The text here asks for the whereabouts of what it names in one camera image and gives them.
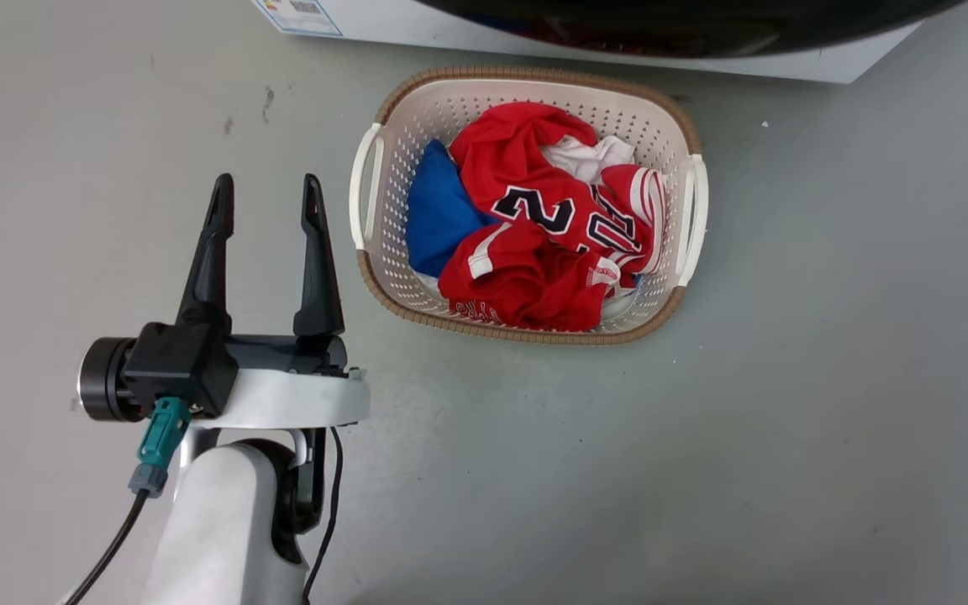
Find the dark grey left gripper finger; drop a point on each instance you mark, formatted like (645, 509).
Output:
(207, 269)
(318, 277)

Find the blue garment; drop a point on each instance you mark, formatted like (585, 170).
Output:
(442, 214)

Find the cream laundry basket brown rim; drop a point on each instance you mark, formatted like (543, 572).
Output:
(417, 118)

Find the red garment with white lettering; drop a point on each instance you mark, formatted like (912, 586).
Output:
(534, 286)

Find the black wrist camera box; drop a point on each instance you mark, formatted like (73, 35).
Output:
(177, 365)

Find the white washing machine body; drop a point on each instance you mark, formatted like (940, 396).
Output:
(417, 25)

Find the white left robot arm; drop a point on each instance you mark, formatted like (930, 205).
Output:
(215, 521)

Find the dark washing machine door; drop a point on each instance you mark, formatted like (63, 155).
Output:
(702, 21)

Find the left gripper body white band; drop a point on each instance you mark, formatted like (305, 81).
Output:
(299, 399)

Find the energy label sticker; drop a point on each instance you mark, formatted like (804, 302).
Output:
(299, 15)

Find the red jersey with black numbers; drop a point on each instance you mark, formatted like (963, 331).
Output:
(518, 168)

